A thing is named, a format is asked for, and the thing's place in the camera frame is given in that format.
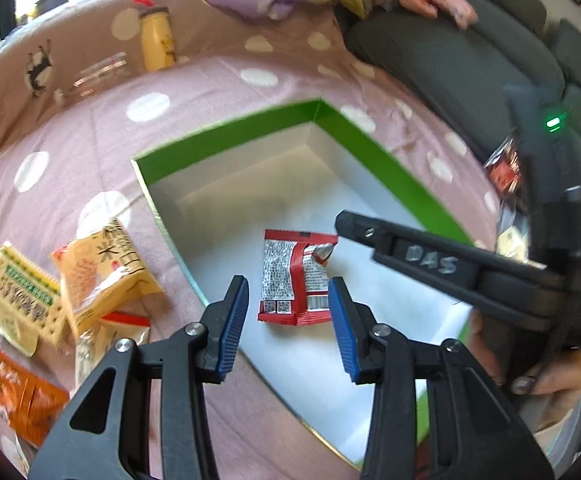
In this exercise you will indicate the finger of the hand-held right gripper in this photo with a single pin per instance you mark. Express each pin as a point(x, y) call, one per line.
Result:
point(430, 260)

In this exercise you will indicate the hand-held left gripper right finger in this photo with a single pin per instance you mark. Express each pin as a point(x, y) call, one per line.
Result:
point(340, 325)

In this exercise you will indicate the clear plastic bottle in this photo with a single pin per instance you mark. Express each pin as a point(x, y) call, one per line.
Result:
point(95, 77)

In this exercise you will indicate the yellow rice snack packet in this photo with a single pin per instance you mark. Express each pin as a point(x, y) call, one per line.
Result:
point(100, 280)

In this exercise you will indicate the pale green snack packet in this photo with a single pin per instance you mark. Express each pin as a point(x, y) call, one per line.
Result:
point(10, 340)

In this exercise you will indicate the cream snack packet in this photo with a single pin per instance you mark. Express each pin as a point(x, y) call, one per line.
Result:
point(513, 242)

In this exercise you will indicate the yellow drink bottle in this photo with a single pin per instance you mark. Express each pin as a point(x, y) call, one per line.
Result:
point(155, 40)

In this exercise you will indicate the clear red-striped snack packet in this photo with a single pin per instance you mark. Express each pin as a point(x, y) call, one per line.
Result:
point(95, 345)

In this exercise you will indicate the green cardboard box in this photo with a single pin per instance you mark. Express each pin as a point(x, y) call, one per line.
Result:
point(350, 200)

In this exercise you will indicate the person's right hand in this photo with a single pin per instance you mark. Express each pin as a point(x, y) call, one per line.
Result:
point(560, 375)

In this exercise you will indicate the red white snack packet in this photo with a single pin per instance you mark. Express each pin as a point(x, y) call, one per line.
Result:
point(503, 172)

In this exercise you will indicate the pink dotted blanket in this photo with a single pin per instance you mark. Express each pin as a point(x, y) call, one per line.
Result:
point(270, 90)

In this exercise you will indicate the yellow green cracker packet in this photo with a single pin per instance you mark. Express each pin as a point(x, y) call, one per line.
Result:
point(20, 290)

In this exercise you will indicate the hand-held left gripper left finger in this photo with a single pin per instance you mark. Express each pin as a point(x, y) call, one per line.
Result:
point(233, 325)

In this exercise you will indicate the orange snack packet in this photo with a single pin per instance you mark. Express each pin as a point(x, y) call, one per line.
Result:
point(25, 400)

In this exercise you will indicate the grey sofa cushion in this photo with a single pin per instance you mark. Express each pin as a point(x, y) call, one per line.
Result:
point(420, 50)

